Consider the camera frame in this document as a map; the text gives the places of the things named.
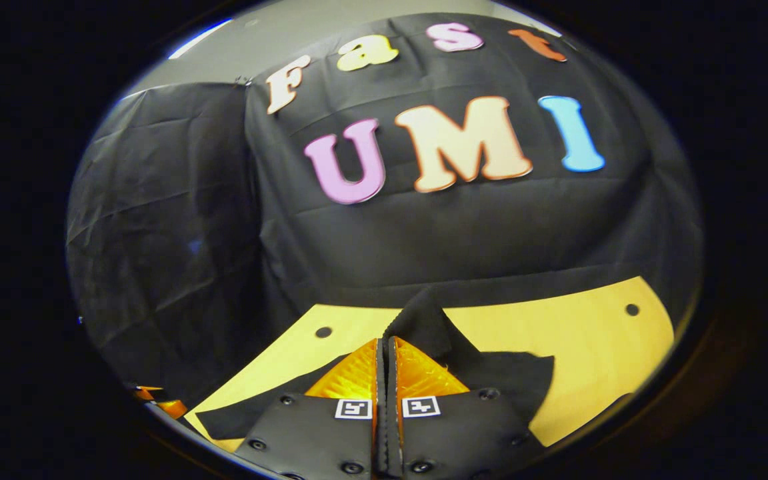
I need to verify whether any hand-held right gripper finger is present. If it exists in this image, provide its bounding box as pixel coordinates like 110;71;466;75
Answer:
232;337;386;480
384;335;548;480

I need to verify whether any black garment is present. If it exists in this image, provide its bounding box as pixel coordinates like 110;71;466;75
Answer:
194;287;556;442

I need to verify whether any black backdrop cloth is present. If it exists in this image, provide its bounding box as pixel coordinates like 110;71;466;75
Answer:
66;12;703;407

